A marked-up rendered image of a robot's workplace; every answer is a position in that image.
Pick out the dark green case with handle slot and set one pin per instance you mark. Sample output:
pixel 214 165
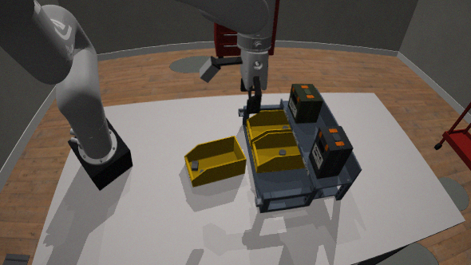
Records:
pixel 304 103

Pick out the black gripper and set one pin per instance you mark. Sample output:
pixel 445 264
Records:
pixel 251 73

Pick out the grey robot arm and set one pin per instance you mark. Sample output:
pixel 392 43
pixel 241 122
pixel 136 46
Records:
pixel 44 47

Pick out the yellow bin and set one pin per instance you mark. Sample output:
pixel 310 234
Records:
pixel 271 121
pixel 225 153
pixel 268 146

